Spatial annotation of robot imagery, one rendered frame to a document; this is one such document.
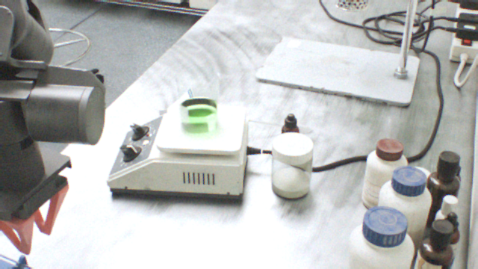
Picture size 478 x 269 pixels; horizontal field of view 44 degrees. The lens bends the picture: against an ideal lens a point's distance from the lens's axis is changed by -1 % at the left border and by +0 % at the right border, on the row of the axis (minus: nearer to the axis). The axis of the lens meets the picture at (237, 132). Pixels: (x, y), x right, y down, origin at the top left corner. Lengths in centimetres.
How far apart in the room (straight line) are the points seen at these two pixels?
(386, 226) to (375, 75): 59
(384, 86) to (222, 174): 44
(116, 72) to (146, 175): 201
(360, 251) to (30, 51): 40
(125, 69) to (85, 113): 232
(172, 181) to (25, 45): 34
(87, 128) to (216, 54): 74
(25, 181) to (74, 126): 10
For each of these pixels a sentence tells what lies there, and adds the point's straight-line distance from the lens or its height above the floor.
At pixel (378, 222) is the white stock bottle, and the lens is 66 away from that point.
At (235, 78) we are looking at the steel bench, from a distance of 118.
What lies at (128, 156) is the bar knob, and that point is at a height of 80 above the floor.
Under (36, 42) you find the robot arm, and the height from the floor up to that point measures 106.
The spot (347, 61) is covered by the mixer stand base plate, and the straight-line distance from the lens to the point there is 124.
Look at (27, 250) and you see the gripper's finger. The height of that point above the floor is 84.
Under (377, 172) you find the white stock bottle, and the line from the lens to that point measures 83.
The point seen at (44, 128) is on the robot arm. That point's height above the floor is 101.
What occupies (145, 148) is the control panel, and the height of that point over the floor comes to 81.
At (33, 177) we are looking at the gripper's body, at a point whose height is 94.
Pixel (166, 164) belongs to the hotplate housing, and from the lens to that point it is 85.
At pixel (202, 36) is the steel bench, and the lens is 136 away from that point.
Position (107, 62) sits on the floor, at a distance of 296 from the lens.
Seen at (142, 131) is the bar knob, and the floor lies 81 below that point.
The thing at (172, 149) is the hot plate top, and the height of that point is 84.
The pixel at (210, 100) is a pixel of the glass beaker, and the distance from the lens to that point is 82.
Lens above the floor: 132
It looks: 34 degrees down
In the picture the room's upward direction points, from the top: straight up
